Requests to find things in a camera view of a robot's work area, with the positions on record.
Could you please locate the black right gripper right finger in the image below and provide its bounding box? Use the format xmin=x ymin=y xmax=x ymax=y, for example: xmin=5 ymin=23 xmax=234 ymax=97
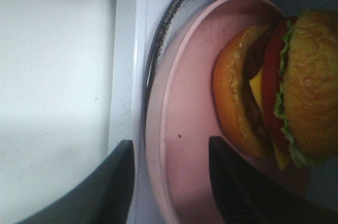
xmin=209 ymin=136 xmax=337 ymax=223

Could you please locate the pink round plate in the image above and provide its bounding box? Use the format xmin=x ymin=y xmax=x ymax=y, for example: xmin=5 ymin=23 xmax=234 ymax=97
xmin=145 ymin=0 xmax=283 ymax=223

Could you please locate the white microwave oven body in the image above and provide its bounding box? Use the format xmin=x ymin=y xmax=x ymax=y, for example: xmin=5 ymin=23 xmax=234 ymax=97
xmin=108 ymin=0 xmax=337 ymax=223

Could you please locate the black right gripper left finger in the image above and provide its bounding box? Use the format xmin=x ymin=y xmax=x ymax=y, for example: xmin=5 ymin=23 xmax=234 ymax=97
xmin=22 ymin=140 xmax=135 ymax=224

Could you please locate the toy burger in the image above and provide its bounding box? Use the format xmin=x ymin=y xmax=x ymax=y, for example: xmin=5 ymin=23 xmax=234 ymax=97
xmin=212 ymin=10 xmax=337 ymax=170

